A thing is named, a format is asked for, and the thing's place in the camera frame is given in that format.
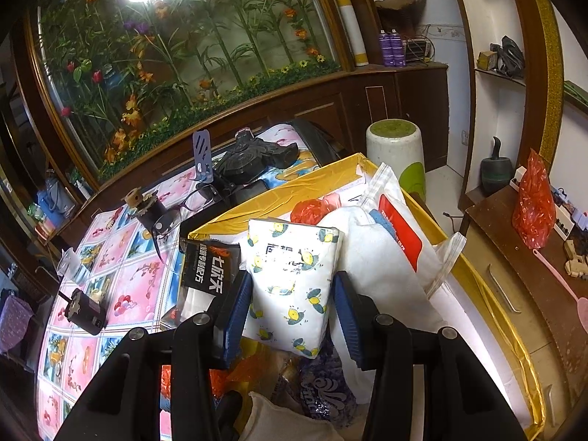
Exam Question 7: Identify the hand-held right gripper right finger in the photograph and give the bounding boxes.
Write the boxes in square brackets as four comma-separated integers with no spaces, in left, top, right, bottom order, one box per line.
[331,272,527,441]

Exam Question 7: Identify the white and green plastic stool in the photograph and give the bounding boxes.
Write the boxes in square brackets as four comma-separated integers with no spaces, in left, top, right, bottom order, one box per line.
[366,119,427,203]

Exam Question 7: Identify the white bag with red label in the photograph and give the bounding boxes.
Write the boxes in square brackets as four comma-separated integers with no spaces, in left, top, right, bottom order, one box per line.
[322,162,467,405]

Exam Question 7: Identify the black cable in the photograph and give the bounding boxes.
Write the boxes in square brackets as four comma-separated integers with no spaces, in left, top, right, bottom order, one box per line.
[443,211,465,235]

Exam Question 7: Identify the black and white packet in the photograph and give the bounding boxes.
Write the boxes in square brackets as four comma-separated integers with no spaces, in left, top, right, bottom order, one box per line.
[177,236,242,327]

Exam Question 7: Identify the red plastic bag with ball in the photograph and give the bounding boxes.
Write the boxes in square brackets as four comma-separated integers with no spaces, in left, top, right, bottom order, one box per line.
[290,194,341,226]

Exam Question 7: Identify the black motor with wooden wheel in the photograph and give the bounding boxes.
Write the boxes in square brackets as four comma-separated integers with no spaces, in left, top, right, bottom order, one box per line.
[122,188,159,233]

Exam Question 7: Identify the white bee print tissue pack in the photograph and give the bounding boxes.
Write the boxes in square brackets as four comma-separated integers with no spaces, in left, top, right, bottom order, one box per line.
[241,218,345,359]

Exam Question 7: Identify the green flat board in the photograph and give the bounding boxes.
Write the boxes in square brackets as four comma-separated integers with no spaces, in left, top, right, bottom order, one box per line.
[563,80,588,115]

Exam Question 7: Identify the gold trimmed wooden archway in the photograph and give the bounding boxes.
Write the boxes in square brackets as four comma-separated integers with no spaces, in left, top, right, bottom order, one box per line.
[508,0,566,166]

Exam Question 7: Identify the wooden toy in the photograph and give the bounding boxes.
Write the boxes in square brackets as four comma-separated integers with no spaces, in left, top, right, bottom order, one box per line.
[563,239,588,279]

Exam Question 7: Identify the white and yellow rolled poster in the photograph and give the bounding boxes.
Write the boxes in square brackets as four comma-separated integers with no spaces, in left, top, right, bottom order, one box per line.
[319,0,370,67]

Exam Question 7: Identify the blue white tissue packet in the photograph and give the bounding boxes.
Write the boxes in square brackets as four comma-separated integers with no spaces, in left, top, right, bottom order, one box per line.
[294,344,363,423]

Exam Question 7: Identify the dark green vase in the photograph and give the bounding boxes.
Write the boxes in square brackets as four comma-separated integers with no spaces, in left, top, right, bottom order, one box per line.
[480,137,512,196]

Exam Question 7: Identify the blue bag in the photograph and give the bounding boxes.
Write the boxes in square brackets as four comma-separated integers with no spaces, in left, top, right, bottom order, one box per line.
[37,179,76,228]

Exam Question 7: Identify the artificial flower display panel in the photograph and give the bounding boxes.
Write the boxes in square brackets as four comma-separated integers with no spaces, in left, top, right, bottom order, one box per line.
[28,0,345,182]

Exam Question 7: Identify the beige cloth sack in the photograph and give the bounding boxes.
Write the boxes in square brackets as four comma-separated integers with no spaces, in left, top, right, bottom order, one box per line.
[239,390,343,441]

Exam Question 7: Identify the black rectangular case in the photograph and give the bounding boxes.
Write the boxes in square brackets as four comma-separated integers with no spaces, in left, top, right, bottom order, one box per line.
[232,179,269,207]

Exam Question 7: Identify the small black motor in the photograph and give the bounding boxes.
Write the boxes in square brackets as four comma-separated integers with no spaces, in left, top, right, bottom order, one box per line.
[63,288,107,336]

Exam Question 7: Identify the blue phone stand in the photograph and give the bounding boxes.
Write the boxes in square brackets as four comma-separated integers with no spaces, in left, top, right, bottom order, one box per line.
[192,129,214,183]

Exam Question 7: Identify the black eyeglasses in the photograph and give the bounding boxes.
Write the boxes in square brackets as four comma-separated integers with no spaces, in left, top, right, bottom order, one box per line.
[154,184,226,262]

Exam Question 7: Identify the yellow cardboard box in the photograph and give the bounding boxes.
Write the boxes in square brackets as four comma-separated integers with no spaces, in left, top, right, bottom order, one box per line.
[179,153,547,441]

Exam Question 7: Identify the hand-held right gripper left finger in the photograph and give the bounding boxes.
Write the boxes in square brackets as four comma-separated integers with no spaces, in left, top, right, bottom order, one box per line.
[53,270,254,441]

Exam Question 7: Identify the wooden wall shelf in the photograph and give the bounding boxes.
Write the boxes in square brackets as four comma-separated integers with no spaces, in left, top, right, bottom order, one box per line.
[475,68,527,87]

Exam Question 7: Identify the white power strip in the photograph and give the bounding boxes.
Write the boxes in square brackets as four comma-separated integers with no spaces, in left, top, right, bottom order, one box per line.
[511,168,588,235]

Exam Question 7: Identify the wooden stump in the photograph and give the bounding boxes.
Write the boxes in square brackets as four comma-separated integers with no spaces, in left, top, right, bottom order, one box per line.
[374,0,428,35]

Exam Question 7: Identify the purple dotted cloth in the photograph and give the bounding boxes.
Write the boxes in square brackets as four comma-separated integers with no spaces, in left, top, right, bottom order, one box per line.
[0,294,35,354]

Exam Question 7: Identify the clear plastic cup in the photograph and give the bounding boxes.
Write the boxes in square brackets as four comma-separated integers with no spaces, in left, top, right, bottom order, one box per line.
[57,247,88,281]

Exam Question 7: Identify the black bag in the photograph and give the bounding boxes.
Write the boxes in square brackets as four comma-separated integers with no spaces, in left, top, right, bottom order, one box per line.
[489,34,527,76]

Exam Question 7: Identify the pink fly swatter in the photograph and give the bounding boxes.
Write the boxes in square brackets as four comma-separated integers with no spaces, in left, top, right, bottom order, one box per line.
[528,248,588,327]

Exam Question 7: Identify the low wooden drawer cabinet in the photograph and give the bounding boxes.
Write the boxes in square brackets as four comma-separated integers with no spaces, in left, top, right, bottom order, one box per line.
[459,186,588,423]

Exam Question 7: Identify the brown wooden sideboard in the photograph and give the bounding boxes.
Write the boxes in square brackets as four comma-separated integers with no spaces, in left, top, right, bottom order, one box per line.
[60,62,451,249]

